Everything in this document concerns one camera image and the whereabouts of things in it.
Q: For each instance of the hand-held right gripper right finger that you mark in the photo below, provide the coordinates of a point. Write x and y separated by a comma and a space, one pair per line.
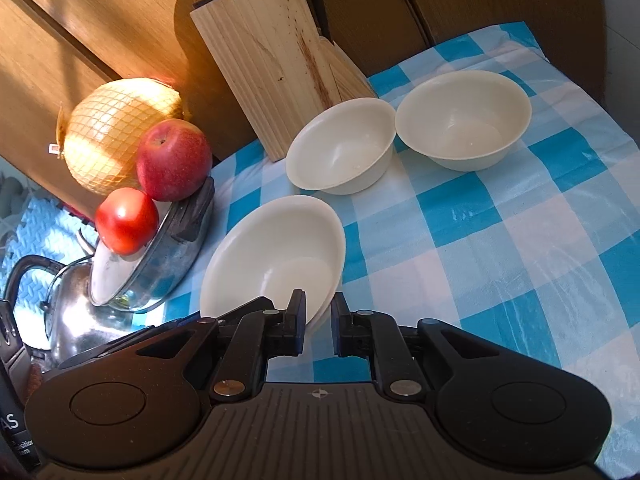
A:
341, 325

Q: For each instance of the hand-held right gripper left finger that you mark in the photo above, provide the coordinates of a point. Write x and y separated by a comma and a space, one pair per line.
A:
295, 320

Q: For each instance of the cream bowl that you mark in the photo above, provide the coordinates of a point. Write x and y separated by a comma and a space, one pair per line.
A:
460, 120
270, 260
340, 150

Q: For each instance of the steel cooking pot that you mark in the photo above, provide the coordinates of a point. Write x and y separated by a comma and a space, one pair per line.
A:
165, 270

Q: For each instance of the blue checkered tablecloth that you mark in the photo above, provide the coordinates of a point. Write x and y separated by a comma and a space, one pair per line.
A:
500, 240

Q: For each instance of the blue foam mat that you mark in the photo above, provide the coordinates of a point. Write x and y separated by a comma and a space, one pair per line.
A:
40, 230

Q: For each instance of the red tomato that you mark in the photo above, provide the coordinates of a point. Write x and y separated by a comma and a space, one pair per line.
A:
125, 220

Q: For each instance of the red apple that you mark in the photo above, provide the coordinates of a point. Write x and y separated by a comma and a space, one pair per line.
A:
172, 160

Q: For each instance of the wooden knife block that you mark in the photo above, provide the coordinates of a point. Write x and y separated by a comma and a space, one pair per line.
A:
265, 70

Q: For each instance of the yellow pomelo in net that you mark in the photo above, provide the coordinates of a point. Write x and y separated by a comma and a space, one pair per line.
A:
100, 135

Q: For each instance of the wooden cabinet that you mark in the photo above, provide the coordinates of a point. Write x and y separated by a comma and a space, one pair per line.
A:
100, 25

